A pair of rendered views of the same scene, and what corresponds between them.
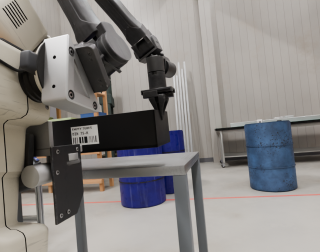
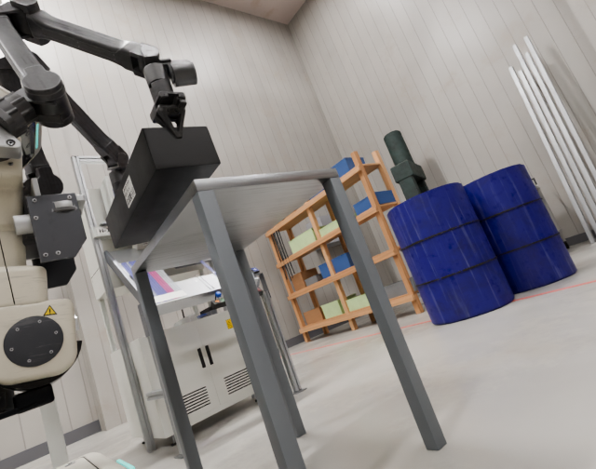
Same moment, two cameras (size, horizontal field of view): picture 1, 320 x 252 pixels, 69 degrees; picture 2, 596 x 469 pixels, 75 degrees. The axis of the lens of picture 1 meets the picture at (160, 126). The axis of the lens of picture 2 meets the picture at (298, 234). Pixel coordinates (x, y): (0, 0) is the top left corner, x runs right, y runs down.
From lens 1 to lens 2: 85 cm
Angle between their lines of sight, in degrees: 37
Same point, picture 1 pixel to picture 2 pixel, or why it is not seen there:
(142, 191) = (452, 292)
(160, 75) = (155, 86)
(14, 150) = (4, 207)
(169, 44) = (487, 24)
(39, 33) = not seen: hidden behind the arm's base
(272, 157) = not seen: outside the picture
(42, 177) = (19, 222)
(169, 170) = (188, 194)
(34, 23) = not seen: hidden behind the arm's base
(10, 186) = (8, 237)
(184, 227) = (215, 259)
